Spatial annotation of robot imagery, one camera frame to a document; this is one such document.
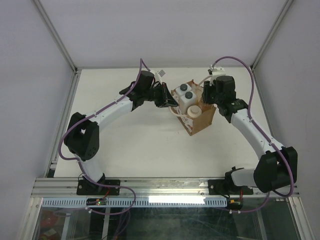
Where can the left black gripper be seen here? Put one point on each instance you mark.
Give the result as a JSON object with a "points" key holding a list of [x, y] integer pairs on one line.
{"points": [[165, 99]]}

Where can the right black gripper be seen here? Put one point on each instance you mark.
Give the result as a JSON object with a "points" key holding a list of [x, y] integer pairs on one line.
{"points": [[207, 87]]}

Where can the brown canvas bag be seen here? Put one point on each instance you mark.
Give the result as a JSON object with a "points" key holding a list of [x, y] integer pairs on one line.
{"points": [[195, 125]]}

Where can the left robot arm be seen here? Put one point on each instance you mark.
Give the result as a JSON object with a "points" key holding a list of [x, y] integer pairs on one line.
{"points": [[83, 133]]}

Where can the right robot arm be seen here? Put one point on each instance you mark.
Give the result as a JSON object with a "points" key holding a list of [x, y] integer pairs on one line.
{"points": [[277, 165]]}

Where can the white bottle grey cap rear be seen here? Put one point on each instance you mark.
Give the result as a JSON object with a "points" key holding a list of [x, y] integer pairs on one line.
{"points": [[184, 90]]}

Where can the white bottle grey cap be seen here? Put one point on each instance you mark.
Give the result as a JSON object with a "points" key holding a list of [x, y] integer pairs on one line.
{"points": [[187, 100], [184, 90]]}

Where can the white bottle grey cap front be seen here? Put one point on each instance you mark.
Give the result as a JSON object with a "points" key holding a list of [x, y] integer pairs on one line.
{"points": [[187, 100]]}

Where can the cream wide-cap bottle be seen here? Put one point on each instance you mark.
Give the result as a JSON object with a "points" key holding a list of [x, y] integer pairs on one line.
{"points": [[194, 111]]}

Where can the black orange connector box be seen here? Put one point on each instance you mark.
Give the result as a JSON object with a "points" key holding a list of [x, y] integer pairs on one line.
{"points": [[234, 204]]}

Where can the small green-lit circuit board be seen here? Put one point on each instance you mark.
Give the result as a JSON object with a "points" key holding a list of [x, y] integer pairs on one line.
{"points": [[96, 202]]}

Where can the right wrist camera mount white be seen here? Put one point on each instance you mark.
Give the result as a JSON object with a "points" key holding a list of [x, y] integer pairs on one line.
{"points": [[215, 72]]}

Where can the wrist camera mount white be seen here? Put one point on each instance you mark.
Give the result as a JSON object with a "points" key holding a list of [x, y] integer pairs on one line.
{"points": [[158, 75], [215, 72]]}

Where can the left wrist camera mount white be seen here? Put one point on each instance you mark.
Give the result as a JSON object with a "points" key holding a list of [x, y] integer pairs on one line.
{"points": [[158, 75]]}

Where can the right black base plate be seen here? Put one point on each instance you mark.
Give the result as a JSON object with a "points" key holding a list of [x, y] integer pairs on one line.
{"points": [[222, 187]]}

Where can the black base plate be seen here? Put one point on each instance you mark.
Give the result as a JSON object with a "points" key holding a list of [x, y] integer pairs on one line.
{"points": [[87, 188], [222, 187]]}

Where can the right aluminium frame post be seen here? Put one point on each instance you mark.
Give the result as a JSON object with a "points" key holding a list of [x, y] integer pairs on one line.
{"points": [[272, 32]]}

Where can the aluminium frame post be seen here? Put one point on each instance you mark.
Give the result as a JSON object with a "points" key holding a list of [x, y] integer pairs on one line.
{"points": [[54, 34], [272, 32]]}

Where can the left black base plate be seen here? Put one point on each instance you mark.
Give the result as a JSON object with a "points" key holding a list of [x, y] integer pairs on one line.
{"points": [[87, 188]]}

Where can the left aluminium frame post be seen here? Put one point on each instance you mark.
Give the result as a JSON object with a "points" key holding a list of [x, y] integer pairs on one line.
{"points": [[54, 34]]}

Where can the aluminium front rail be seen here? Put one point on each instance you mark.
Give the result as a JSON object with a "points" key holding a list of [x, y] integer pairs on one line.
{"points": [[143, 187]]}

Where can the white slotted cable duct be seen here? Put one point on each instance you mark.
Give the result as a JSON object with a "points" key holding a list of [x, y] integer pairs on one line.
{"points": [[158, 201]]}

